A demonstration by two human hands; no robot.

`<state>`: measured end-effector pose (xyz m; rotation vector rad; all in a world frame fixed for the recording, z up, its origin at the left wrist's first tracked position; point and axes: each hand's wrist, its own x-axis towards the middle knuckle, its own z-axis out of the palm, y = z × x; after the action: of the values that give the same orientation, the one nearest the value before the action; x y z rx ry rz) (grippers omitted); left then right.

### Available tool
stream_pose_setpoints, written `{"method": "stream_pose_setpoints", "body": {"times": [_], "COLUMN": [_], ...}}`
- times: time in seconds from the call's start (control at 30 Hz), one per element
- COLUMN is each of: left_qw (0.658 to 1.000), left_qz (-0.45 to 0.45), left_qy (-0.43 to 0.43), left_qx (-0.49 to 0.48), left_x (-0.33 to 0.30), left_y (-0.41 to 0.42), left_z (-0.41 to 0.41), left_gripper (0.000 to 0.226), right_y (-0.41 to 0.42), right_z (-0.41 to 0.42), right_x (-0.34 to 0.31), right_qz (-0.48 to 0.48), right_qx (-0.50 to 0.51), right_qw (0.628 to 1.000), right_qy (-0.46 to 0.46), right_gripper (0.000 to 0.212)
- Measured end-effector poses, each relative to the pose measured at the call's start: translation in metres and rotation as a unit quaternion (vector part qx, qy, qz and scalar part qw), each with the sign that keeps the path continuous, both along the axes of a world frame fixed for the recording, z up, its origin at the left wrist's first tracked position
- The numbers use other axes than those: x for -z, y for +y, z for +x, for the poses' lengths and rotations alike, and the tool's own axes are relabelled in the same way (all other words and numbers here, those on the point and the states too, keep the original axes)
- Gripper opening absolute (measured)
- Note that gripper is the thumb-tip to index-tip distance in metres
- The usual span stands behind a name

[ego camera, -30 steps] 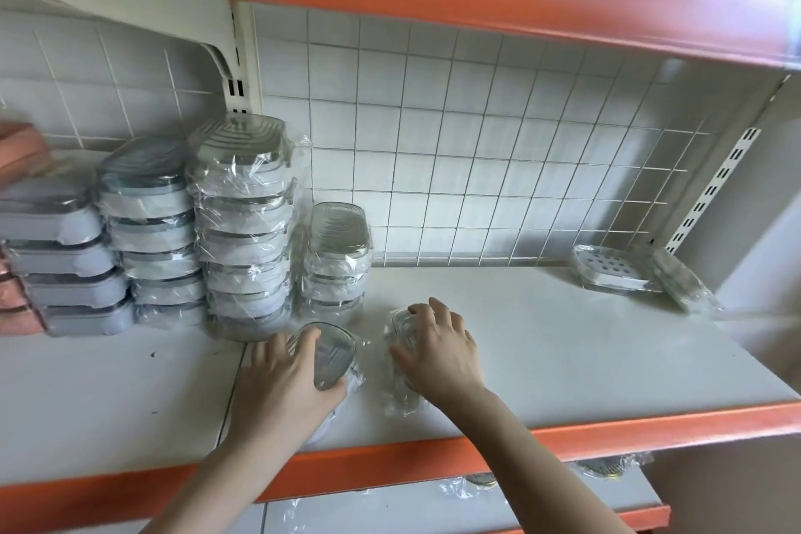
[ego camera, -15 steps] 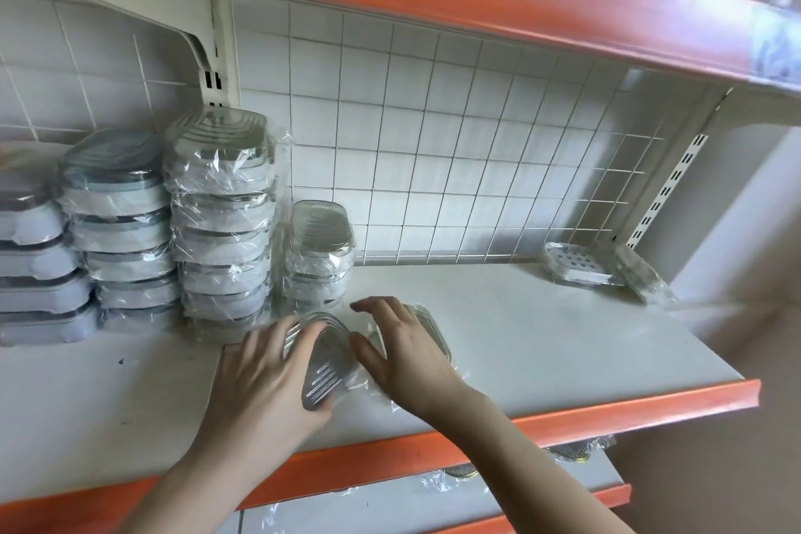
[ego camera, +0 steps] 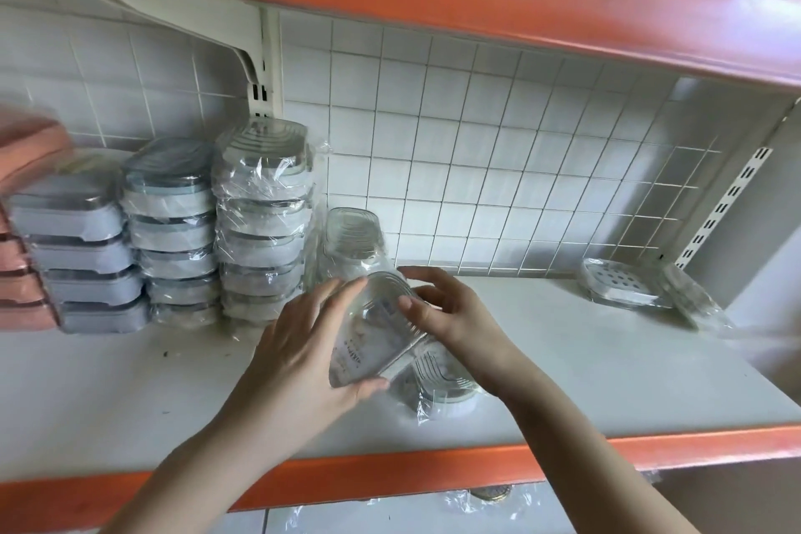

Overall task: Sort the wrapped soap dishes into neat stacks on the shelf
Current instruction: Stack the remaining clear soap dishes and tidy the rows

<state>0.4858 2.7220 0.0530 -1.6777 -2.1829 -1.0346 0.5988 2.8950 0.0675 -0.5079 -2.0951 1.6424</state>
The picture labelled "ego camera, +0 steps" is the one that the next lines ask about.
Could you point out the person's left hand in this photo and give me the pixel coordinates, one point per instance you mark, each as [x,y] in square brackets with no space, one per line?
[291,364]

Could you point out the person's right hand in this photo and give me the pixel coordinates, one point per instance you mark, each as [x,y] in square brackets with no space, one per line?
[466,333]

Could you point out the person's left thumb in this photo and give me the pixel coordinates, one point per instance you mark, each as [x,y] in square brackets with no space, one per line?
[366,391]

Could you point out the person's right thumb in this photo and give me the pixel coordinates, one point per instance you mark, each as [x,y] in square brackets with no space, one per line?
[416,313]

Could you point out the person's left forearm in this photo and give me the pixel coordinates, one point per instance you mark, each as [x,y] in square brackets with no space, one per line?
[206,477]

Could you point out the person's right forearm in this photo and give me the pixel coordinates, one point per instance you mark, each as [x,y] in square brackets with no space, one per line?
[582,458]

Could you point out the white wrapped soap dish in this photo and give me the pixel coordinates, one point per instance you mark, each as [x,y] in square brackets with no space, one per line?
[266,155]
[260,280]
[253,305]
[260,249]
[263,215]

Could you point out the clear plastic wrapped goods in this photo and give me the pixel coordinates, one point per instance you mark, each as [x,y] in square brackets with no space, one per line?
[475,505]

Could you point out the pale green soap dish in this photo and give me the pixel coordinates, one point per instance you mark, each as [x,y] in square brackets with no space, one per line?
[166,183]
[172,233]
[186,314]
[183,291]
[178,263]

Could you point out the clear dotted soap dish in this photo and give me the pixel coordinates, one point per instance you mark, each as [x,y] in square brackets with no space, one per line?
[622,283]

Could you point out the blue-grey soap dish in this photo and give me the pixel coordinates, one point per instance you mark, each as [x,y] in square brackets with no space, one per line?
[81,255]
[94,286]
[103,316]
[62,208]

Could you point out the white slotted upright rail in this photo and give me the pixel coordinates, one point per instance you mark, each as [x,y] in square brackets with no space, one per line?
[732,202]
[266,64]

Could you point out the white shelf bracket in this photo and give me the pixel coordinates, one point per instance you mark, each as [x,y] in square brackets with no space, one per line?
[188,14]

